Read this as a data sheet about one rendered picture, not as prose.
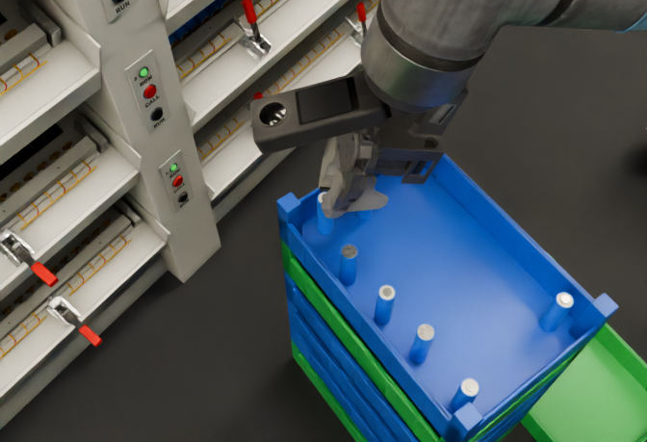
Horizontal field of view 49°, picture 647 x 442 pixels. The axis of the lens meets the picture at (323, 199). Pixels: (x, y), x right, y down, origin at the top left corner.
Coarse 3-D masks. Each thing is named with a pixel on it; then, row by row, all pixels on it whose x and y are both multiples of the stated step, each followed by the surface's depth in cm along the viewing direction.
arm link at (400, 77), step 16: (368, 32) 56; (368, 48) 55; (384, 48) 53; (368, 64) 55; (384, 64) 54; (400, 64) 53; (416, 64) 52; (384, 80) 55; (400, 80) 54; (416, 80) 53; (432, 80) 53; (448, 80) 53; (464, 80) 55; (400, 96) 55; (416, 96) 55; (432, 96) 55; (448, 96) 55
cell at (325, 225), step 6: (324, 192) 74; (318, 198) 74; (324, 198) 74; (318, 204) 74; (318, 210) 75; (318, 216) 76; (324, 216) 75; (318, 222) 77; (324, 222) 76; (330, 222) 77; (318, 228) 78; (324, 228) 77; (330, 228) 78; (324, 234) 79
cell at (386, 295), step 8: (384, 288) 71; (392, 288) 72; (384, 296) 71; (392, 296) 71; (376, 304) 73; (384, 304) 72; (392, 304) 72; (376, 312) 74; (384, 312) 73; (376, 320) 76; (384, 320) 75
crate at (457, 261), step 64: (320, 192) 80; (384, 192) 85; (448, 192) 85; (320, 256) 81; (384, 256) 81; (448, 256) 81; (512, 256) 81; (448, 320) 77; (512, 320) 77; (576, 320) 76; (448, 384) 73; (512, 384) 73
